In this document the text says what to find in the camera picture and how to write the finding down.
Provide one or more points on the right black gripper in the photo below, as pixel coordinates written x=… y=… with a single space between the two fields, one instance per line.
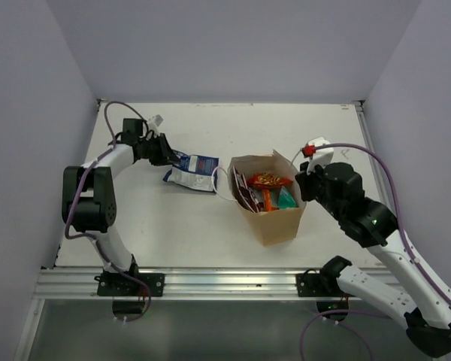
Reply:
x=304 y=177

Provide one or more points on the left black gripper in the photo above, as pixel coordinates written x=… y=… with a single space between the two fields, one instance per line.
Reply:
x=166 y=154

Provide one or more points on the blue snack bag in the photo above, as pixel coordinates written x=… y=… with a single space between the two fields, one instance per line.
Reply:
x=195 y=172

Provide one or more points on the teal Fox's candy bag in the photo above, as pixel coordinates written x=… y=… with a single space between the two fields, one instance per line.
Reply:
x=285 y=199

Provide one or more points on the orange snack packet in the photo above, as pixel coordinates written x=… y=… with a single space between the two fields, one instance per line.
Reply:
x=270 y=199

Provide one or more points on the brown paper bag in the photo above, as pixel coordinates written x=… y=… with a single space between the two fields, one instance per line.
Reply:
x=272 y=227

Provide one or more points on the small red snack packet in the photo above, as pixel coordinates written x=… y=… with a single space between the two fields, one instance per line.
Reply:
x=267 y=181

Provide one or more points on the red Doritos chip bag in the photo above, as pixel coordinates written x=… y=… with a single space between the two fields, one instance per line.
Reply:
x=255 y=199

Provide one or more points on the brown chip bag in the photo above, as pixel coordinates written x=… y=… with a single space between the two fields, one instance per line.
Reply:
x=243 y=194

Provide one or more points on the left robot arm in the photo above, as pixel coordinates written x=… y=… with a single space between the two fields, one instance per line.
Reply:
x=89 y=206

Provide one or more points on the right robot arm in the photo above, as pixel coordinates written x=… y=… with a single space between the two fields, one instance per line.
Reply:
x=423 y=307

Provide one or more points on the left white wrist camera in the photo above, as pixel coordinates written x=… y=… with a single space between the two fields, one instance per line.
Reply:
x=154 y=122

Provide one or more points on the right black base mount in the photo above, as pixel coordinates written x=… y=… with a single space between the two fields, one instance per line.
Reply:
x=323 y=289

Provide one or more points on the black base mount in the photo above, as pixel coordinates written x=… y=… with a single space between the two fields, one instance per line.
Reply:
x=323 y=289
x=131 y=298

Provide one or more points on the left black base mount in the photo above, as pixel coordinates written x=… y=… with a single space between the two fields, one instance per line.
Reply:
x=131 y=298

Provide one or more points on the aluminium front rail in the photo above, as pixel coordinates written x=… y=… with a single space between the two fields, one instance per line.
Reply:
x=230 y=284

